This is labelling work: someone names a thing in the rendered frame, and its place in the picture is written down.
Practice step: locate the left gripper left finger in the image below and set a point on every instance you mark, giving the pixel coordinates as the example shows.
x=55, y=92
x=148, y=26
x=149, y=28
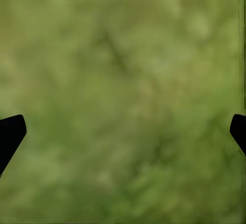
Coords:
x=12, y=132

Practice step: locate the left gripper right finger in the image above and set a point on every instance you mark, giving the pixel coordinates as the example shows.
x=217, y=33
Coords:
x=238, y=131

